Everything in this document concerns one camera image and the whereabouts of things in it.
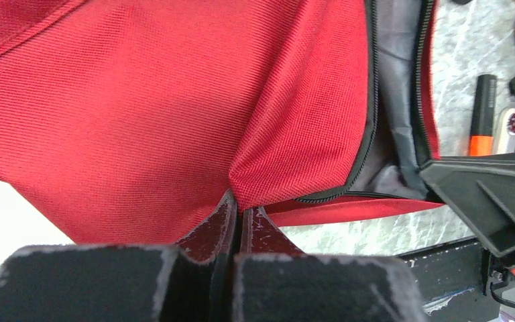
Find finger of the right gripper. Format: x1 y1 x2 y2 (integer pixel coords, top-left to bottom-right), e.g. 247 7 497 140
420 153 515 258

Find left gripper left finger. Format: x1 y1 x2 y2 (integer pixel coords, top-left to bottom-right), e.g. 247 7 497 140
0 192 237 321

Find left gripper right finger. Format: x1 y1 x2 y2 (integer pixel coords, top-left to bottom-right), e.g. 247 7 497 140
231 207 426 321

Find red student backpack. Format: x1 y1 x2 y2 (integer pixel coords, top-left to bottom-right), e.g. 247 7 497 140
0 1 439 244

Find orange capped marker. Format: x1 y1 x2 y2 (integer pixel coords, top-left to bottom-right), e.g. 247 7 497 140
468 74 498 156

